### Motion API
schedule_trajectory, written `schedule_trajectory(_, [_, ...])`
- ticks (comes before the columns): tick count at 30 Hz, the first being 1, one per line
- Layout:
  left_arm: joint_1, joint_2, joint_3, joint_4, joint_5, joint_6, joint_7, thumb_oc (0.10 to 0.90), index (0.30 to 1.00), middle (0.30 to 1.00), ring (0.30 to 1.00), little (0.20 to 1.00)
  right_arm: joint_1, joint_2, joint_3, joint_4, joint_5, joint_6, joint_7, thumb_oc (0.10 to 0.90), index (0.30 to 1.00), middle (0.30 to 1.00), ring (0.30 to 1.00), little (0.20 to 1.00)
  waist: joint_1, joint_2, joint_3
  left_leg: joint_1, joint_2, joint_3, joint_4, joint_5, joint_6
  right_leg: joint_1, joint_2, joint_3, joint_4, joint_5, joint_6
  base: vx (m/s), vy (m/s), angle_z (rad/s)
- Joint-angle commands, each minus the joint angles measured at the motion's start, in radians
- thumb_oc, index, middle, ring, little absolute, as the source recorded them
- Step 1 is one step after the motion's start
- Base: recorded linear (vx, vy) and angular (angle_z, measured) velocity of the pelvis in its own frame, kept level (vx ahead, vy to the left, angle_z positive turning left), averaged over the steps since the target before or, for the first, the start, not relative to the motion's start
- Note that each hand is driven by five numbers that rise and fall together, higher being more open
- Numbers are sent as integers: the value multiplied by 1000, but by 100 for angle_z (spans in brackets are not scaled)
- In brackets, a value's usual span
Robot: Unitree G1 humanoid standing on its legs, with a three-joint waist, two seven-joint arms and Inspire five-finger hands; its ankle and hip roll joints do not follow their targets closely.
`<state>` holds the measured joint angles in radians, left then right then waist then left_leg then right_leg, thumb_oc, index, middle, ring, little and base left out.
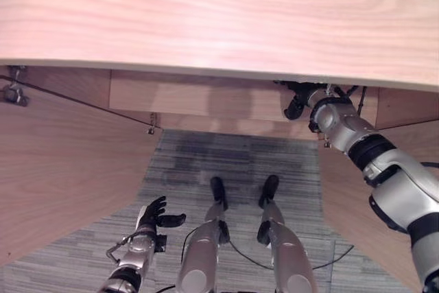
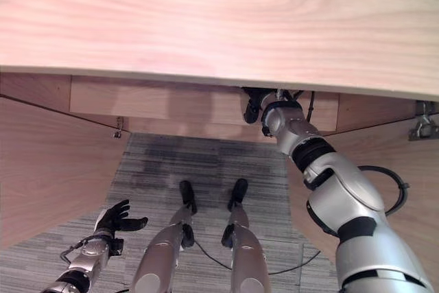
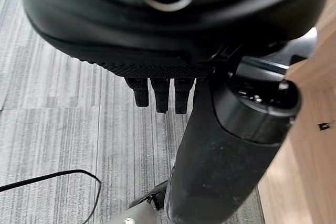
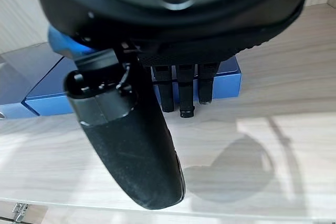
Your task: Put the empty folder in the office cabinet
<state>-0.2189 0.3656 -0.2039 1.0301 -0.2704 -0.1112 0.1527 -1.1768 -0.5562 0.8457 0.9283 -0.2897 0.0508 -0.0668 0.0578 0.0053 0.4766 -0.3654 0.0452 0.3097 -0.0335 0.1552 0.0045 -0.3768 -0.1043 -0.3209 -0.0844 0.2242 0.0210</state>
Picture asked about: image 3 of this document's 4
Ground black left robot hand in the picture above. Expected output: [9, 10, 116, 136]
[15, 0, 336, 224]

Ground black cable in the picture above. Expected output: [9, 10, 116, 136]
[0, 169, 102, 222]

